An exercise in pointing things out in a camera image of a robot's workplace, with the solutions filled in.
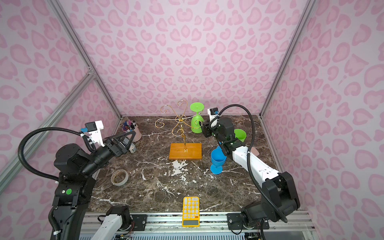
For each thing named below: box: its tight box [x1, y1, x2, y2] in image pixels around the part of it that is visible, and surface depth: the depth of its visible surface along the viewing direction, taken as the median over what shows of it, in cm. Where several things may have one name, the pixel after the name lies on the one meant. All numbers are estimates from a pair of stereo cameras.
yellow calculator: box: [182, 196, 200, 228], surface depth 77 cm
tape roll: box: [110, 169, 129, 186], surface depth 90 cm
